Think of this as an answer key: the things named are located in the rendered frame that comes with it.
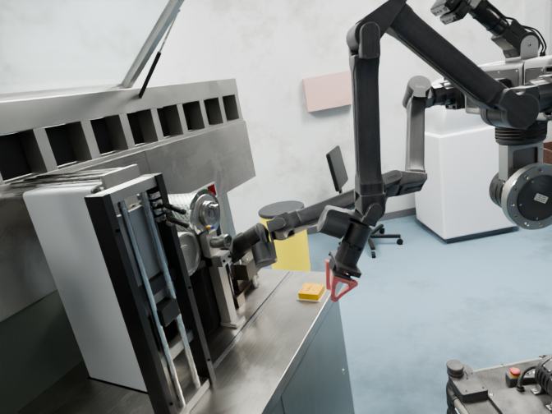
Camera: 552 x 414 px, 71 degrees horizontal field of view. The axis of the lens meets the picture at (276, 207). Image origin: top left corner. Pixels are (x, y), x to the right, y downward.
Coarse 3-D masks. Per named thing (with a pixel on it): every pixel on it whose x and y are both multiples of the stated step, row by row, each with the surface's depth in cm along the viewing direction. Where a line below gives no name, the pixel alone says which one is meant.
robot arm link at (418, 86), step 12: (408, 84) 134; (420, 84) 134; (420, 96) 132; (408, 108) 134; (420, 108) 132; (408, 120) 132; (420, 120) 130; (408, 132) 129; (420, 132) 128; (408, 144) 127; (420, 144) 126; (408, 156) 125; (420, 156) 124; (408, 168) 122; (420, 168) 122; (408, 180) 119; (420, 180) 119; (396, 192) 123; (408, 192) 125
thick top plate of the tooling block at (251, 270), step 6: (252, 258) 134; (234, 264) 132; (240, 264) 131; (246, 264) 130; (252, 264) 134; (240, 270) 132; (246, 270) 131; (252, 270) 134; (258, 270) 137; (240, 276) 133; (246, 276) 131; (252, 276) 134
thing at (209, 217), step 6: (204, 204) 114; (210, 204) 115; (204, 210) 113; (210, 210) 115; (216, 210) 118; (204, 216) 113; (210, 216) 115; (216, 216) 118; (204, 222) 114; (210, 222) 115; (216, 222) 118
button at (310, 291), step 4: (304, 284) 132; (308, 284) 132; (312, 284) 131; (316, 284) 131; (320, 284) 130; (304, 288) 130; (308, 288) 129; (312, 288) 129; (316, 288) 128; (320, 288) 128; (324, 288) 131; (300, 292) 128; (304, 292) 127; (308, 292) 127; (312, 292) 126; (316, 292) 126; (320, 292) 127; (300, 296) 128; (304, 296) 127; (308, 296) 126; (312, 296) 126; (316, 296) 125; (320, 296) 127; (316, 300) 126
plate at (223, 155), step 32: (224, 128) 185; (128, 160) 133; (160, 160) 147; (192, 160) 163; (224, 160) 184; (0, 192) 97; (224, 192) 184; (0, 224) 97; (32, 224) 104; (0, 256) 97; (32, 256) 103; (0, 288) 96; (32, 288) 103; (0, 320) 96
